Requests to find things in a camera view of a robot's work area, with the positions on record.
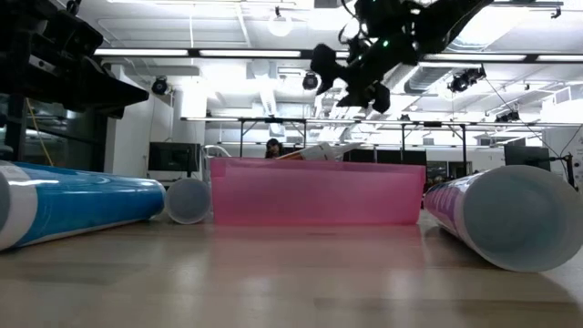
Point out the blue silicone tube wavy print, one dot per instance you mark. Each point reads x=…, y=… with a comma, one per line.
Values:
x=514, y=218

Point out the black ceiling speaker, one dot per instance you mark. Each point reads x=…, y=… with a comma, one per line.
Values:
x=310, y=81
x=159, y=85

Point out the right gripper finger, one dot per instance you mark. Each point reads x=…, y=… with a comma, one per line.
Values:
x=357, y=99
x=326, y=83

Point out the black desk monitor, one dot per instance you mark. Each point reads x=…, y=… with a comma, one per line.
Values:
x=527, y=156

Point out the person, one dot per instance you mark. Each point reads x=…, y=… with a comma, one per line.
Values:
x=274, y=148

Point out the black monitor on stand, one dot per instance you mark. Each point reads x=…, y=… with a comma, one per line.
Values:
x=174, y=157

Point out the pink plastic bin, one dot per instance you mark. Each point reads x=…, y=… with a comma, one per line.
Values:
x=319, y=191

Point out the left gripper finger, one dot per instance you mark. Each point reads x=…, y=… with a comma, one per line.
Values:
x=105, y=86

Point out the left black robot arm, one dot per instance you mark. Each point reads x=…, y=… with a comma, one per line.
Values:
x=16, y=132

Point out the plain blue silicone tube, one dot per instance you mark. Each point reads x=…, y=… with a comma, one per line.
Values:
x=91, y=200
x=188, y=200

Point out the black ceiling spotlights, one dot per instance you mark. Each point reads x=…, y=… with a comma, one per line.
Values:
x=464, y=79

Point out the round ceiling lamp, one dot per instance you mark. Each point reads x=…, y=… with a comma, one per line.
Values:
x=279, y=26

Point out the LED light bar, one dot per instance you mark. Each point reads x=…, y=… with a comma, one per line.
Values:
x=560, y=58
x=249, y=53
x=473, y=57
x=141, y=52

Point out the black truss frame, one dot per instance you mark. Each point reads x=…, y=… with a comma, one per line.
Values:
x=273, y=120

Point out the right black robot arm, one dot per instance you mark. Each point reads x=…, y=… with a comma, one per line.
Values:
x=432, y=23

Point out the dark glass partition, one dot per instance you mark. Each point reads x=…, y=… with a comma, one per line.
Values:
x=77, y=136

